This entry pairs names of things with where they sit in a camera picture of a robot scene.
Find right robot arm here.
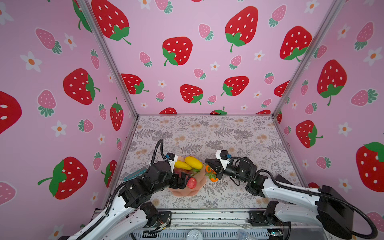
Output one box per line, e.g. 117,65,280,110
205,157,378,240

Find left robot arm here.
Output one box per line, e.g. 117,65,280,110
69,139,191,240

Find yellow fake fruit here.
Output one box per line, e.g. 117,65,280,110
185,157,204,170
175,161,193,171

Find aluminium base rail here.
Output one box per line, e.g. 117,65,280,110
86,208,340,240

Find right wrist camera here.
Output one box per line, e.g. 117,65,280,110
216,150,232,170

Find pink scalloped fruit bowl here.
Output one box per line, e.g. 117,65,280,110
169,164,207,197

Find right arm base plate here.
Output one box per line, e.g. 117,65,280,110
247,210,290,227

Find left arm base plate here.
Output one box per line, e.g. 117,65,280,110
145,211,172,228

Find small red apple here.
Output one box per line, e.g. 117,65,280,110
187,177,197,189

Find pink dragon fruit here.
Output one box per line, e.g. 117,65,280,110
174,168,200,177

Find orange tangerines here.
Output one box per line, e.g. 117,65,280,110
205,165,219,183

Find teal utility knife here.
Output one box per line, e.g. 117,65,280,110
124,168,147,182

